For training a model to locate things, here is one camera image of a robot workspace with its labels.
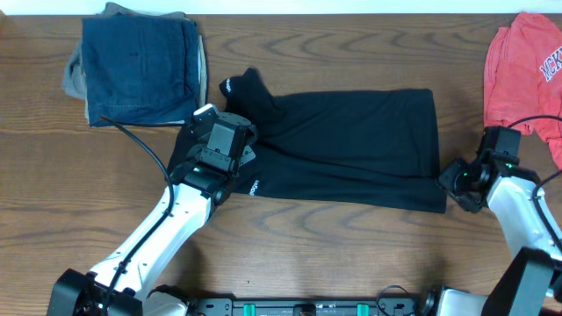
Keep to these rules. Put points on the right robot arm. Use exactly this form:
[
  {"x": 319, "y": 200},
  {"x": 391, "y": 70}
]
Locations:
[{"x": 515, "y": 195}]

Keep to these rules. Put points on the folded khaki beige trousers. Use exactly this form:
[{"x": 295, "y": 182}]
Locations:
[{"x": 74, "y": 79}]

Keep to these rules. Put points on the black t-shirt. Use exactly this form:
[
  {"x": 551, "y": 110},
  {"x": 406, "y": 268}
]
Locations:
[{"x": 372, "y": 147}]

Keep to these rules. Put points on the red printed t-shirt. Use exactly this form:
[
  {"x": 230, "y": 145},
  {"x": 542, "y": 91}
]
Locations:
[{"x": 522, "y": 79}]

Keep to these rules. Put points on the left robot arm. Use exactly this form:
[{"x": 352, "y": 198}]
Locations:
[{"x": 200, "y": 176}]

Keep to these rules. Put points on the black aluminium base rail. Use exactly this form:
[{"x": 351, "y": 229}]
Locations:
[{"x": 393, "y": 306}]

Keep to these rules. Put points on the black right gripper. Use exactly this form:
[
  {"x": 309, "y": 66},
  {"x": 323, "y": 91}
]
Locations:
[{"x": 453, "y": 184}]

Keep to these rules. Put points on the folded navy blue trousers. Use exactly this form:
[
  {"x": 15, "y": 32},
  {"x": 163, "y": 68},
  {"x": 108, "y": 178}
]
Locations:
[{"x": 140, "y": 70}]

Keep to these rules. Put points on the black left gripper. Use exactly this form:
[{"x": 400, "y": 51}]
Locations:
[{"x": 248, "y": 154}]

